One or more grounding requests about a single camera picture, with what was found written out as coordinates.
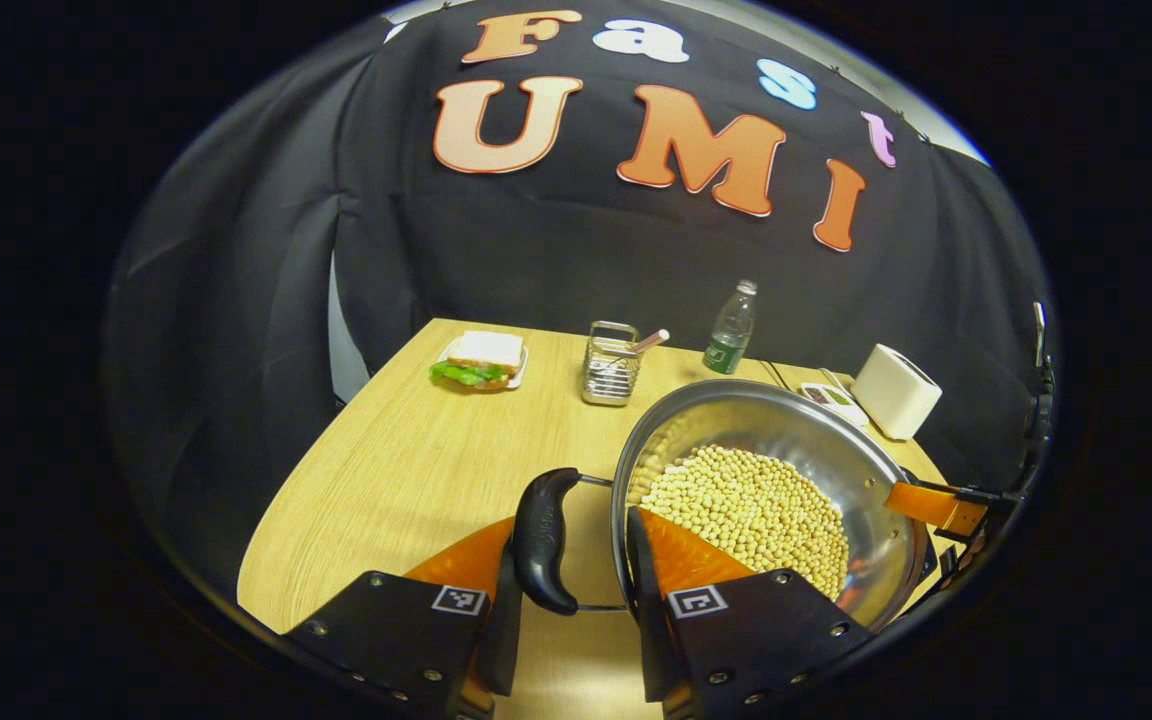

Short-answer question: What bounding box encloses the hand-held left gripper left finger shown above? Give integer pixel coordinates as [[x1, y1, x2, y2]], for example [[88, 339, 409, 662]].
[[281, 515, 525, 720]]

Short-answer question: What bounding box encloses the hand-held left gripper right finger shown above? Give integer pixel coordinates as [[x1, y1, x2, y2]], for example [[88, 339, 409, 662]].
[[626, 506, 877, 720]]

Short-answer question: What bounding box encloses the stainless steel pot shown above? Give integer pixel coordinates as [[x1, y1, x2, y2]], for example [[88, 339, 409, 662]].
[[511, 378, 937, 633]]

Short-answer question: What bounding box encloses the white box appliance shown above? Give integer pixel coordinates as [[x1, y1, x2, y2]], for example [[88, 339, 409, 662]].
[[850, 344, 943, 441]]

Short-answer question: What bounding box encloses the pile of yellow soybeans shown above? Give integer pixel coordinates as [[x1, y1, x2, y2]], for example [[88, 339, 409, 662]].
[[639, 445, 850, 601]]

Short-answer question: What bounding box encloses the metal mesh holder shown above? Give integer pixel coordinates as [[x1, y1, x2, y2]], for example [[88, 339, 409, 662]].
[[581, 321, 642, 407]]

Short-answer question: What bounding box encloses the clear plastic water bottle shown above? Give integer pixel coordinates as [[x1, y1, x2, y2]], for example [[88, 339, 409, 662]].
[[702, 279, 759, 376]]

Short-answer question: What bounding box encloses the lettuce sandwich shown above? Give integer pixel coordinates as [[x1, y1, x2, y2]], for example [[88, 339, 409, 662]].
[[429, 331, 525, 391]]

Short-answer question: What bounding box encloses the black backdrop cloth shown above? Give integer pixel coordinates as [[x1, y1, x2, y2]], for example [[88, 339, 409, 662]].
[[101, 0, 1057, 601]]

